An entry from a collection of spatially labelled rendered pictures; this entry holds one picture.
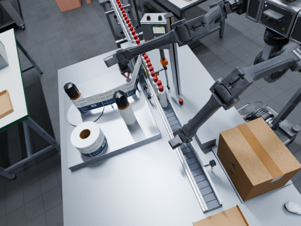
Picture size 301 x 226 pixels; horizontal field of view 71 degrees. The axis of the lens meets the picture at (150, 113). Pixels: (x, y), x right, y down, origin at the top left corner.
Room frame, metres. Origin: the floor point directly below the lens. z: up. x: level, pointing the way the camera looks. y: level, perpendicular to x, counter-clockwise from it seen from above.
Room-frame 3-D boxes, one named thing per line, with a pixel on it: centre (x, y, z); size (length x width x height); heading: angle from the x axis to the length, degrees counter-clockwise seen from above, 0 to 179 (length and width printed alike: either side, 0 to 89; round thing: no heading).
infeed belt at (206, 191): (1.05, -0.11, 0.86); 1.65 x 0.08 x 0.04; 4
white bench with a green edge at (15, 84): (2.27, 1.68, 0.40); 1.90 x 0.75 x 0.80; 14
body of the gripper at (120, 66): (1.07, 0.07, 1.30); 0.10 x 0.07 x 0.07; 6
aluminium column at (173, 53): (1.11, -0.26, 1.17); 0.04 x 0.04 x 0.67; 4
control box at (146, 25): (1.17, -0.19, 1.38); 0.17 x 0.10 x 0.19; 59
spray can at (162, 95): (1.00, -0.12, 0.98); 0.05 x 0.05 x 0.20
